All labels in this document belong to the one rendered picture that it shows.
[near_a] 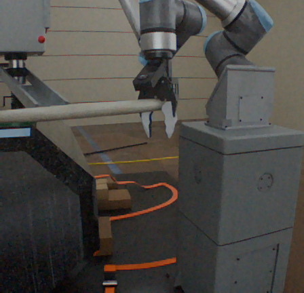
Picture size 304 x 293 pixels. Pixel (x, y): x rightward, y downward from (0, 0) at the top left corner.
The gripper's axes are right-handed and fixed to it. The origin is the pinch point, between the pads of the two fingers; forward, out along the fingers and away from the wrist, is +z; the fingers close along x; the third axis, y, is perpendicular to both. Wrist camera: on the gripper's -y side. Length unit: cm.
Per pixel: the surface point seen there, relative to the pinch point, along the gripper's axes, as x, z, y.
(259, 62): -1, -80, 654
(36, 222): 63, 40, 20
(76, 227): 49, 44, 30
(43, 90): 58, -14, 26
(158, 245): 39, 84, 98
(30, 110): 19.3, -7.4, -23.6
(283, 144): -32, 11, 54
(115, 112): 4.0, -6.2, -14.8
